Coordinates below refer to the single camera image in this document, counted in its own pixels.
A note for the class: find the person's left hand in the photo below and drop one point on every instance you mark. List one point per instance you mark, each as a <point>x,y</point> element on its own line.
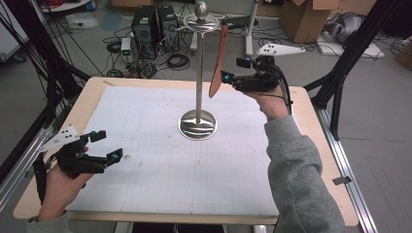
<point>60,194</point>

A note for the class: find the grey vacuum cleaner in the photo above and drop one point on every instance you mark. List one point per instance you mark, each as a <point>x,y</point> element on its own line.
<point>345,27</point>

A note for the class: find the brown cardboard piece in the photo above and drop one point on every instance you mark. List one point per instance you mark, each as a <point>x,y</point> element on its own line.
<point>405,56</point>

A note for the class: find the slim black computer tower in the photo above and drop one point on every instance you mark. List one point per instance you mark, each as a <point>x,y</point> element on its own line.
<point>168,27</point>

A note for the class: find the silver metal utensil stand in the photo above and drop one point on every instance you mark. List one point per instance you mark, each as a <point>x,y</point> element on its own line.
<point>199,106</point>

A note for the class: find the aluminium rail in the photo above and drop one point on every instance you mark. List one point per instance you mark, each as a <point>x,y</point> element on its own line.
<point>19,174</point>
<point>350,194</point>

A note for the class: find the large black computer tower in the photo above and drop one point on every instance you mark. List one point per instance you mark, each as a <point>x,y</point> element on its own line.
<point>144,32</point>

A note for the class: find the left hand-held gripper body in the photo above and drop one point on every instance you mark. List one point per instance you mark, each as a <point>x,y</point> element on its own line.
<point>73,160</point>

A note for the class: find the white stand post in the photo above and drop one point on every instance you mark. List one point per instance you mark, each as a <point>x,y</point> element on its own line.
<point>251,32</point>

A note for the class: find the black flat box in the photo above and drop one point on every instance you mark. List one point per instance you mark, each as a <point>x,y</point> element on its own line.
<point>239,22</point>

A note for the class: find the white grid mat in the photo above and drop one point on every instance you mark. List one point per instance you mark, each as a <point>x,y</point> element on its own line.
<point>155,181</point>

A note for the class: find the orange rice spatula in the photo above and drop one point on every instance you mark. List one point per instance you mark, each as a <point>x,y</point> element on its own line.
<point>215,84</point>

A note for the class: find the person's right hand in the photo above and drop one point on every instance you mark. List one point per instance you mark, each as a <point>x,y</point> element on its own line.
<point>272,105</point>

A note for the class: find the white flat board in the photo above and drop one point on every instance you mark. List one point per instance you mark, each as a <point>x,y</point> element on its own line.
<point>369,51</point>

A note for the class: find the open cardboard box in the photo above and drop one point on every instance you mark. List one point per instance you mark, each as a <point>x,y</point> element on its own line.
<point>304,22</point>

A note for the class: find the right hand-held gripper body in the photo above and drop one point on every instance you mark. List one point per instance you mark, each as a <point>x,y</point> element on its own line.
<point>256,81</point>

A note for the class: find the black frame strut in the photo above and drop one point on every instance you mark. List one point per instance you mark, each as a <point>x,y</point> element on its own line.
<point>353,55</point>

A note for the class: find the small grey device green light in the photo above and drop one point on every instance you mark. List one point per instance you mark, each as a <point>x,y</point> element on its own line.
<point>126,48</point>

